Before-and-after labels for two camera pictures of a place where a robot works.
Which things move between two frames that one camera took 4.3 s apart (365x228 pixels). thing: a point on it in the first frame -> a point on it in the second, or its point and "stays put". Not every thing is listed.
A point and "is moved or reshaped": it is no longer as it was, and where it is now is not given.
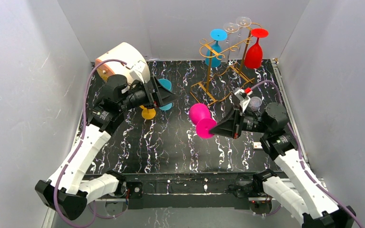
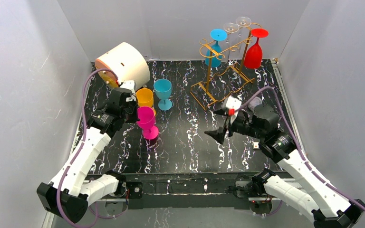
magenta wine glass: x=200 y=115 -> x=146 y=115
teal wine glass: x=167 y=84 stays put
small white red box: x=257 y=145 stays put
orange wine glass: x=148 y=114 is moved or reshaped
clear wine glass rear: x=244 y=22 stays put
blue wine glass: x=216 y=35 stays put
